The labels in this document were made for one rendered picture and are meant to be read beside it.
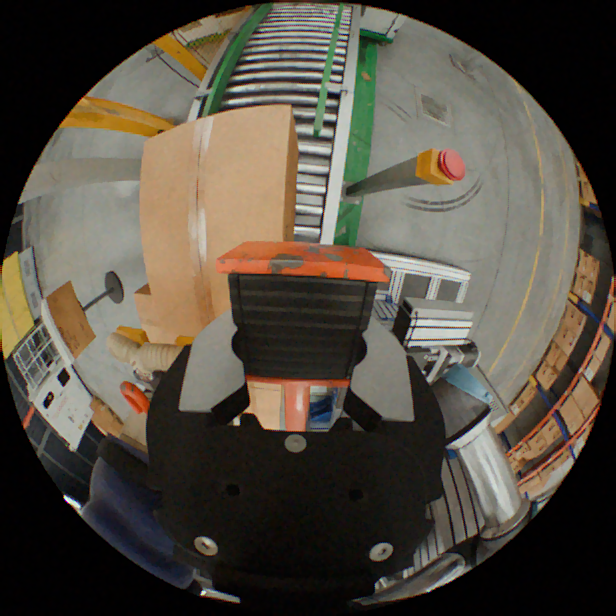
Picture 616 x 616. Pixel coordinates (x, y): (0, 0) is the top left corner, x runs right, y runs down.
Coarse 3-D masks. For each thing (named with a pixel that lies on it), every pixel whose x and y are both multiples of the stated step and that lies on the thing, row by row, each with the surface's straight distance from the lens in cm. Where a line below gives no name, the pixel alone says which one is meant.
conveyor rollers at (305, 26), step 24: (264, 24) 162; (288, 24) 159; (312, 24) 157; (264, 48) 132; (288, 48) 129; (312, 48) 128; (336, 48) 129; (264, 72) 113; (288, 72) 110; (312, 72) 110; (336, 72) 117; (264, 96) 101; (288, 96) 99; (312, 96) 99; (312, 144) 87; (312, 168) 83; (312, 192) 82
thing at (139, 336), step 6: (120, 330) 48; (126, 330) 46; (132, 330) 45; (138, 330) 44; (144, 330) 44; (126, 336) 47; (132, 336) 45; (138, 336) 43; (144, 336) 43; (138, 342) 45; (144, 342) 44; (138, 378) 50
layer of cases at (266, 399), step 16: (144, 288) 141; (144, 304) 135; (144, 320) 144; (160, 336) 141; (176, 336) 131; (256, 384) 133; (272, 384) 130; (256, 400) 148; (272, 400) 144; (272, 416) 164
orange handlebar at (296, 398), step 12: (120, 384) 36; (132, 384) 35; (132, 396) 34; (144, 396) 34; (288, 396) 17; (300, 396) 17; (132, 408) 40; (144, 408) 35; (288, 408) 19; (300, 408) 19; (288, 420) 21; (300, 420) 20
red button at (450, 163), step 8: (440, 152) 45; (448, 152) 45; (456, 152) 47; (440, 160) 44; (448, 160) 44; (456, 160) 46; (440, 168) 44; (448, 168) 43; (456, 168) 45; (464, 168) 47; (448, 176) 44; (456, 176) 44
